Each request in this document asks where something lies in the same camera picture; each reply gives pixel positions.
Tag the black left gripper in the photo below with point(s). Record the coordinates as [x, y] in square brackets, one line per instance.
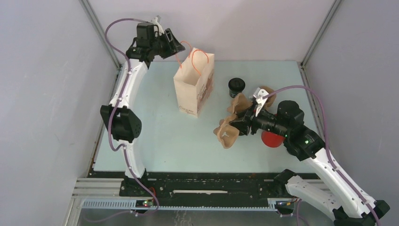
[172, 47]

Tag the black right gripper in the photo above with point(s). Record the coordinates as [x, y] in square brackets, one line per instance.
[242, 126]

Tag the black coffee cup lid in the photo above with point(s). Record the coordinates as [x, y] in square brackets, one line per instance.
[236, 84]

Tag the paper bag orange handles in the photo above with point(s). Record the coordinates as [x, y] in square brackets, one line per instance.
[194, 81]

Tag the dark takeout coffee cup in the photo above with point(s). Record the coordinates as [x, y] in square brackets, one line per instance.
[234, 92]

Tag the brown pulp cup carrier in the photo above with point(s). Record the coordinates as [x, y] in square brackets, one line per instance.
[270, 99]

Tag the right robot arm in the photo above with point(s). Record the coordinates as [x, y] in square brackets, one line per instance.
[345, 203]

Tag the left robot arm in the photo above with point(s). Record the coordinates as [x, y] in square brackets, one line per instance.
[122, 124]

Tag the red straw holder cup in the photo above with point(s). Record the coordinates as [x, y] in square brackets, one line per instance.
[272, 140]

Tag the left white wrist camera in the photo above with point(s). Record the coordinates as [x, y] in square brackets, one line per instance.
[156, 21]

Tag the aluminium frame rail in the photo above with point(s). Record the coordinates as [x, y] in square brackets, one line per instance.
[88, 9]

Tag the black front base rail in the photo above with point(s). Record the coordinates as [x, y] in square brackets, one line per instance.
[208, 190]

